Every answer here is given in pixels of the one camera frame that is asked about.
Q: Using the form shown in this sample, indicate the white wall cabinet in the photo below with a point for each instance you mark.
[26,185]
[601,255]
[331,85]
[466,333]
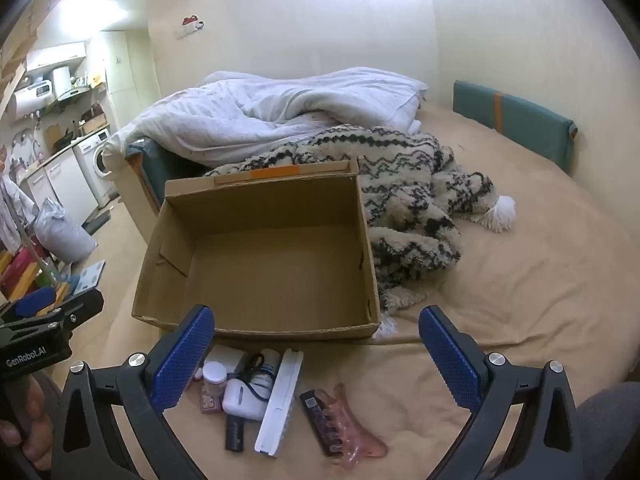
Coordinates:
[55,56]

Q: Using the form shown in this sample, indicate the beige bed frame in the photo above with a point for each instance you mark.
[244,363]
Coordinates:
[132,195]

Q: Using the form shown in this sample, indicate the white water heater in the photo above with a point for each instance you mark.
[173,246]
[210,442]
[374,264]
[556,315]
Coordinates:
[32,97]

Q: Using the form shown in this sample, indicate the white washing machine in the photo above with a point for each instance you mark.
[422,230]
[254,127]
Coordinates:
[95,160]

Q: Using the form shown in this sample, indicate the white bathroom scale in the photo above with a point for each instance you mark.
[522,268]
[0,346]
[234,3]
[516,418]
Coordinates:
[90,277]

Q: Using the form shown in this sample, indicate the white oblong case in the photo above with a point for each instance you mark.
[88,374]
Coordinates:
[230,357]

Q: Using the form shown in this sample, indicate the pink hair claw clip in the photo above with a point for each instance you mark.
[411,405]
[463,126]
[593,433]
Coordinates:
[357,440]

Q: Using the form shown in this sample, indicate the cardboard box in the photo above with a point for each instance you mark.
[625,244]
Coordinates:
[275,270]

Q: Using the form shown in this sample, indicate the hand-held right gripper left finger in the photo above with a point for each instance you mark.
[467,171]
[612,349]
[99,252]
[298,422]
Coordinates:
[180,360]

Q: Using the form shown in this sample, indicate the white plug charger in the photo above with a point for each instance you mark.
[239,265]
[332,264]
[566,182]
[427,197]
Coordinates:
[245,400]

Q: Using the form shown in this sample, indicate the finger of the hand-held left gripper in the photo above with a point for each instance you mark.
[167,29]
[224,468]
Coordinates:
[35,301]
[82,310]

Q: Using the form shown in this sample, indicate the white duvet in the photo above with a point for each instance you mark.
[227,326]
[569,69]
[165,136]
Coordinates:
[260,110]

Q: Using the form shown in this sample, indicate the white pill bottle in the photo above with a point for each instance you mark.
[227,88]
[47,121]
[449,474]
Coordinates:
[267,370]

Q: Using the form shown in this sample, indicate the black battery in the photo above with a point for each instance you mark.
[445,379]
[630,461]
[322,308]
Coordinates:
[235,432]

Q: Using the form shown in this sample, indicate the white round cap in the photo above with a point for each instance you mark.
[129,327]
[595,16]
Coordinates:
[215,372]

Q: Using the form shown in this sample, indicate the black patterned fluffy blanket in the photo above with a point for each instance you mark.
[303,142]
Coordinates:
[410,185]

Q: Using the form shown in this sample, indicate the red storage box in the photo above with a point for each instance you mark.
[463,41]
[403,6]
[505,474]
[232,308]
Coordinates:
[17,272]

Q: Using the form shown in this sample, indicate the white plastic bag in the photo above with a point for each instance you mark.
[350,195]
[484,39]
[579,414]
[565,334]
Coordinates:
[65,235]

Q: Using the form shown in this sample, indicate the person's left hand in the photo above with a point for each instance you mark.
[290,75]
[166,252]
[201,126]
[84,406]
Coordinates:
[30,425]

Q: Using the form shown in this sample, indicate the white floor cabinet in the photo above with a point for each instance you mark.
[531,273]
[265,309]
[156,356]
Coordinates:
[65,185]

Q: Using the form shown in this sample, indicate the white hanging garment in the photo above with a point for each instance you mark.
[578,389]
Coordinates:
[12,210]

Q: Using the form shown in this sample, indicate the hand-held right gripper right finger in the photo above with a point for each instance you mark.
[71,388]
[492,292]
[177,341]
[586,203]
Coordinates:
[450,360]

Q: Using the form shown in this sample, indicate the person's grey trousers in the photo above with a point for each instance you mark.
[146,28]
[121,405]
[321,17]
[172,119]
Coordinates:
[610,435]

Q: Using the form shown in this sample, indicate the white long box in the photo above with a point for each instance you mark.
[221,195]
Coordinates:
[280,405]

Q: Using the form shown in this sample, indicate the dark floor mat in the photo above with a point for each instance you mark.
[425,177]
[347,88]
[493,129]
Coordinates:
[97,224]

